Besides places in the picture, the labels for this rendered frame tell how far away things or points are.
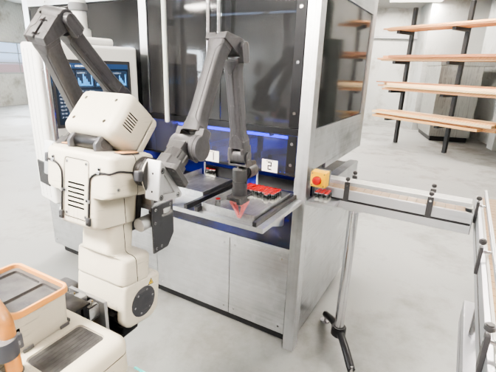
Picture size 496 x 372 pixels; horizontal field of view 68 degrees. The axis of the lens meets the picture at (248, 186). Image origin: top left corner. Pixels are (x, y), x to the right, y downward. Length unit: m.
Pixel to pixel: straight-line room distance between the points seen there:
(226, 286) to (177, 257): 0.37
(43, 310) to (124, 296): 0.27
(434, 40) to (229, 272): 9.71
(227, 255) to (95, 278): 0.96
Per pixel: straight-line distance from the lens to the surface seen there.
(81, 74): 1.98
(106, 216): 1.13
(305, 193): 1.75
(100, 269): 1.28
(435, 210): 1.76
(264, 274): 2.03
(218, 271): 2.20
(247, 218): 1.47
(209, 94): 1.16
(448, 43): 11.22
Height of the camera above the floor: 1.47
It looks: 18 degrees down
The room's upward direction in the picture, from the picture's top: 2 degrees clockwise
